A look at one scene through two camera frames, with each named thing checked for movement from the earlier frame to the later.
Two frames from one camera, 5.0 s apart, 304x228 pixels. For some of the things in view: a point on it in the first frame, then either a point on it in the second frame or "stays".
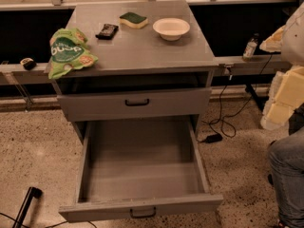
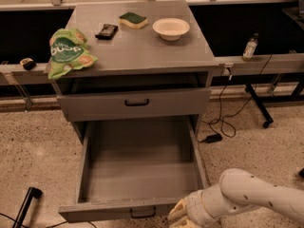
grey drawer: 139,167 stays
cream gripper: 293,38 → 194,203
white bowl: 171,28 stays
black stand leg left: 32,192 stays
